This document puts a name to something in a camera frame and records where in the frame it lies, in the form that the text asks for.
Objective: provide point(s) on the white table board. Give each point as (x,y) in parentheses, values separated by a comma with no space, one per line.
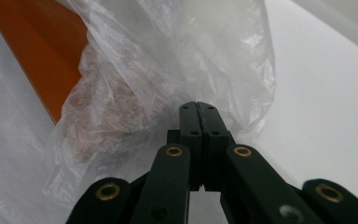
(317,109)

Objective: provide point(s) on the clear plastic bag yellow print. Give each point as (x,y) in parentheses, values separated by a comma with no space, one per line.
(167,56)

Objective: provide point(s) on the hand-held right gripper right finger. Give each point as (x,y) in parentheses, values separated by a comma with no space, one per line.
(213,146)

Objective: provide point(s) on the brown box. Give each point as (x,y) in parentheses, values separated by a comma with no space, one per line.
(43,46)

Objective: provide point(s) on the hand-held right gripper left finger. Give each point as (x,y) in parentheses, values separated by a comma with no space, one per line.
(194,146)

